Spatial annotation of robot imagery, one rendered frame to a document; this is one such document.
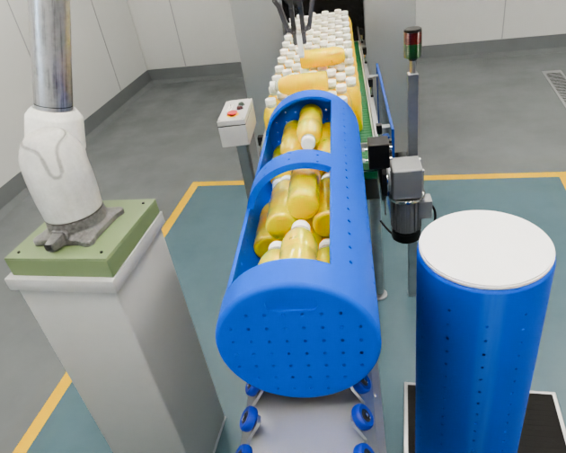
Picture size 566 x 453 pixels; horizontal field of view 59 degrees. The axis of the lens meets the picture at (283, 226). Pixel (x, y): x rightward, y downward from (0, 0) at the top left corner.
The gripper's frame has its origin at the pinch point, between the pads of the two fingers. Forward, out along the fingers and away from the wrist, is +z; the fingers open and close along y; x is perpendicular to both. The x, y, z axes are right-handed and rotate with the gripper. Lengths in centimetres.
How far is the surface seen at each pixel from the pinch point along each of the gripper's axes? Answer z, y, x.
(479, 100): 136, -123, -275
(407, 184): 55, -31, -8
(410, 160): 49, -33, -15
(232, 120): 25.5, 27.4, -10.9
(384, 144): 35.1, -23.4, -1.4
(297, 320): 19, -2, 92
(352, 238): 16, -11, 75
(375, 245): 103, -20, -36
